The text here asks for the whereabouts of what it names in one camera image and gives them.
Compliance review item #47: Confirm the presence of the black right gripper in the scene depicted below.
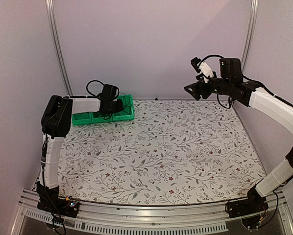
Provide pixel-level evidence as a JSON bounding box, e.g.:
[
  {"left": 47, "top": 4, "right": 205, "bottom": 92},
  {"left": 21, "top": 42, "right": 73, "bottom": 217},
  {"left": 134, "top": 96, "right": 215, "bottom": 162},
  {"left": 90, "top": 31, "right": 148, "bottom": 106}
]
[{"left": 185, "top": 73, "right": 233, "bottom": 100}]

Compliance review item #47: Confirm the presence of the green bin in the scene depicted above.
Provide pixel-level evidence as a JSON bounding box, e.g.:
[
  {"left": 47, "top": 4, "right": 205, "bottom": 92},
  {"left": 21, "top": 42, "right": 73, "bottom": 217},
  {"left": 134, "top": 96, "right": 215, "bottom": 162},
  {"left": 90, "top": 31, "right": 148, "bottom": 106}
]
[
  {"left": 72, "top": 112, "right": 92, "bottom": 126},
  {"left": 112, "top": 94, "right": 134, "bottom": 122},
  {"left": 90, "top": 112, "right": 113, "bottom": 124}
]

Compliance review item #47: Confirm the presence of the green bin middle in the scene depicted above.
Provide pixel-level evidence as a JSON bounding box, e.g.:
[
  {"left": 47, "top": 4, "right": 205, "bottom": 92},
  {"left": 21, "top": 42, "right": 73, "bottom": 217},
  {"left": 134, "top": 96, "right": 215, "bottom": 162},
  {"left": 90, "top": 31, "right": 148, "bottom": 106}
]
[{"left": 90, "top": 112, "right": 113, "bottom": 124}]

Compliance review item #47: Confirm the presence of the aluminium post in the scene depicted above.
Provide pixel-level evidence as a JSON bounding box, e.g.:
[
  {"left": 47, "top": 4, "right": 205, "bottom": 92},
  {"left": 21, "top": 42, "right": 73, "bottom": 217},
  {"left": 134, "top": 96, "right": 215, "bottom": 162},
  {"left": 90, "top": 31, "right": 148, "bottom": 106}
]
[
  {"left": 242, "top": 0, "right": 259, "bottom": 72},
  {"left": 45, "top": 0, "right": 73, "bottom": 95}
]

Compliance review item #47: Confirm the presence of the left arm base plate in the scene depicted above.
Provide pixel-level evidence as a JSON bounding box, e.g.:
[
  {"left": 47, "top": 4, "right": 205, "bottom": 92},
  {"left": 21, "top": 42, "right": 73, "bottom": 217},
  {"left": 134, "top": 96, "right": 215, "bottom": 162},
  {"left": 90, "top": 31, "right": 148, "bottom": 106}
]
[{"left": 37, "top": 196, "right": 80, "bottom": 218}]

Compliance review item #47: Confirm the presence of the aluminium back left post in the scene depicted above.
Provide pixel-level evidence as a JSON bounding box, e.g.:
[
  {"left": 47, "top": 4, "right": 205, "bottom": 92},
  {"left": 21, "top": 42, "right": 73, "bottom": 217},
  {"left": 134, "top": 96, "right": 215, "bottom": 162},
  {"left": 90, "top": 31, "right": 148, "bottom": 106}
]
[{"left": 45, "top": 0, "right": 73, "bottom": 95}]

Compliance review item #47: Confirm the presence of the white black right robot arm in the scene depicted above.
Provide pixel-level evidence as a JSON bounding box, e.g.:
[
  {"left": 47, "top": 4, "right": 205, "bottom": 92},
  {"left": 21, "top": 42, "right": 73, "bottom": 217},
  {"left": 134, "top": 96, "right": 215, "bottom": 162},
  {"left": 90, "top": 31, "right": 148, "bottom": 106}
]
[{"left": 184, "top": 54, "right": 293, "bottom": 214}]

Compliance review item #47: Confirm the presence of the floral patterned table mat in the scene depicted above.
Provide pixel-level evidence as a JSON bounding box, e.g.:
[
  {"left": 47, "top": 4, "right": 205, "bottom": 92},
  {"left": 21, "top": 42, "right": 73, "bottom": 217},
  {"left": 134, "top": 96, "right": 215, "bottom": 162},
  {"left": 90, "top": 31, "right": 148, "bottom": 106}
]
[{"left": 58, "top": 101, "right": 265, "bottom": 205}]

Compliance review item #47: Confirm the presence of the green bin right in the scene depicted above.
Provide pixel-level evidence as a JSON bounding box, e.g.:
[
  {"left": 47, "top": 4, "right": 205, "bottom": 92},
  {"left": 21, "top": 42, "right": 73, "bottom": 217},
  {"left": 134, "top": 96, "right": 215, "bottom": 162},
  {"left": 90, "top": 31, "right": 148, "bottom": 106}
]
[{"left": 112, "top": 94, "right": 134, "bottom": 122}]

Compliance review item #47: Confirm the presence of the aluminium back right post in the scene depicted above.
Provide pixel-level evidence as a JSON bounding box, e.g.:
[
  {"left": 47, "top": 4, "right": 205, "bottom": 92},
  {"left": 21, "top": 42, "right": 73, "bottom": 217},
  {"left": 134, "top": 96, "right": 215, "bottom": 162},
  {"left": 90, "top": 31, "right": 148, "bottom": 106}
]
[{"left": 242, "top": 0, "right": 259, "bottom": 72}]

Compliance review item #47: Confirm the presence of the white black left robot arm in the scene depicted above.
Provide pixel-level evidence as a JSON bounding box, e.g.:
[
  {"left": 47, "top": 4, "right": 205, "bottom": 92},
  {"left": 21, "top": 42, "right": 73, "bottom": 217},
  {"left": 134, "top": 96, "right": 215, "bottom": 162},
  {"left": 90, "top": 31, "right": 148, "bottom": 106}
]
[{"left": 37, "top": 84, "right": 123, "bottom": 212}]

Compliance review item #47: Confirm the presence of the aluminium front frame rail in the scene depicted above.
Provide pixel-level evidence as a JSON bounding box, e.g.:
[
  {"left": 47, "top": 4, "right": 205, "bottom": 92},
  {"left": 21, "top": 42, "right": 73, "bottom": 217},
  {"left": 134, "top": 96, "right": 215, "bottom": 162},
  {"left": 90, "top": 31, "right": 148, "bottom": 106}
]
[{"left": 10, "top": 188, "right": 293, "bottom": 235}]

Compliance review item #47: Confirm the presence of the green bin left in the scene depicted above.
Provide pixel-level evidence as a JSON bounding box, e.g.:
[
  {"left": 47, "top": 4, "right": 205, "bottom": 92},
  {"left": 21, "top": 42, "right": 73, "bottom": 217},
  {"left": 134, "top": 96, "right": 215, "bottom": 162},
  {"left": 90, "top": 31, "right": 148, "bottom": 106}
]
[{"left": 72, "top": 112, "right": 92, "bottom": 126}]

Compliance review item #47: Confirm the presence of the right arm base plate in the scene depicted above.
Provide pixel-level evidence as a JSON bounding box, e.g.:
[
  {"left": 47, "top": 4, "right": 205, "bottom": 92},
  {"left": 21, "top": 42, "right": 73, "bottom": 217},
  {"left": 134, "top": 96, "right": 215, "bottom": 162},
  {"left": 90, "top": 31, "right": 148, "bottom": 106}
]
[{"left": 225, "top": 199, "right": 269, "bottom": 230}]

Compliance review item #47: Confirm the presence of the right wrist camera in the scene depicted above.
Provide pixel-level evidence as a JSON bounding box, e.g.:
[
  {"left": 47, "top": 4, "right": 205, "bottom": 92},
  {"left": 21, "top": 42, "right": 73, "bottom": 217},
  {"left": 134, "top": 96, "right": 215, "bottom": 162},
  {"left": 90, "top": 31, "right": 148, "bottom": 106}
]
[{"left": 191, "top": 57, "right": 202, "bottom": 73}]

